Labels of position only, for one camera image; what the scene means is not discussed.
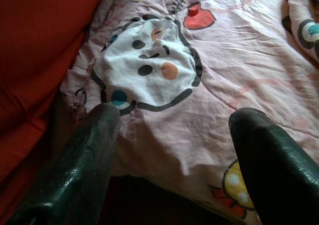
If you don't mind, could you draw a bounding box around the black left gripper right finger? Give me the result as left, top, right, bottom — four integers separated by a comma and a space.
228, 107, 319, 225

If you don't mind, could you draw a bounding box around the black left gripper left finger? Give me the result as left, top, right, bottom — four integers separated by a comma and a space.
7, 103, 122, 225

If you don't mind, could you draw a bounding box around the pink cartoon print quilt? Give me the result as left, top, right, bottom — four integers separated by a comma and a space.
59, 0, 319, 225

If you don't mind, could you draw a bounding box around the large red cushion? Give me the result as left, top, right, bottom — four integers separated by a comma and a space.
0, 0, 105, 186

